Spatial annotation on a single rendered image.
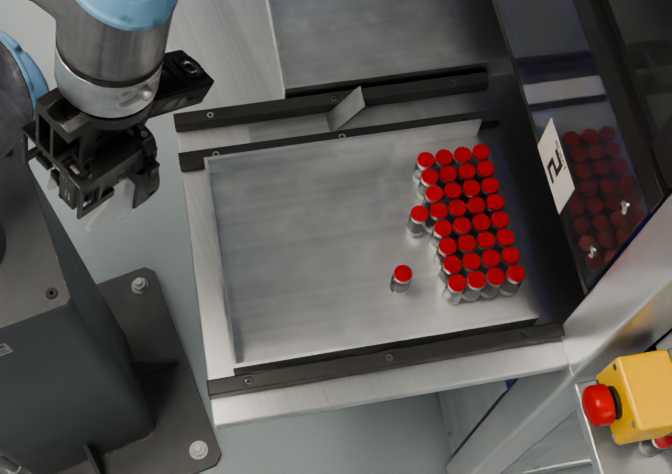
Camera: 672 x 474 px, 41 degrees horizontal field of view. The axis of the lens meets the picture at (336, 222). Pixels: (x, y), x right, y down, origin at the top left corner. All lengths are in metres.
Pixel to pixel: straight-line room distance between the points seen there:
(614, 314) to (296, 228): 0.38
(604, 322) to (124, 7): 0.57
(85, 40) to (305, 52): 0.62
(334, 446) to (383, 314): 0.88
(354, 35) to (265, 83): 0.14
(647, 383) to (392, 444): 1.05
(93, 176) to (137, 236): 1.34
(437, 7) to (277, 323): 0.49
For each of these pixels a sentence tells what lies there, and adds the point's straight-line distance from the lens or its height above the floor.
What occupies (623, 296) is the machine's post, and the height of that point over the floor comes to 1.08.
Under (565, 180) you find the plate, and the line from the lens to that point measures 0.97.
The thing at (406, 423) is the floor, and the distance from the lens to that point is 1.91.
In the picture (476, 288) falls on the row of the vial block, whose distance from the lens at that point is 1.01.
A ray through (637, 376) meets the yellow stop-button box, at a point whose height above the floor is 1.03.
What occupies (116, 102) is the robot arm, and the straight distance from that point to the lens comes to 0.66.
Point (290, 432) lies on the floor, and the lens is 1.90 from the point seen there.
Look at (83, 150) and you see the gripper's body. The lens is 0.71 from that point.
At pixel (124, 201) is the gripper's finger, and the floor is 1.13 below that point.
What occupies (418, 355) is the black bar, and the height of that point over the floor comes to 0.90.
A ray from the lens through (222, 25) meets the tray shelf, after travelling 1.23.
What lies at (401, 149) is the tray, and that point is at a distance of 1.13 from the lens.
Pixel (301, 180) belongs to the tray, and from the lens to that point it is 1.10.
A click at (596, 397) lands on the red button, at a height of 1.01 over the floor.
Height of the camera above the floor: 1.86
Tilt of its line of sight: 65 degrees down
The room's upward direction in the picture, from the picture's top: 5 degrees clockwise
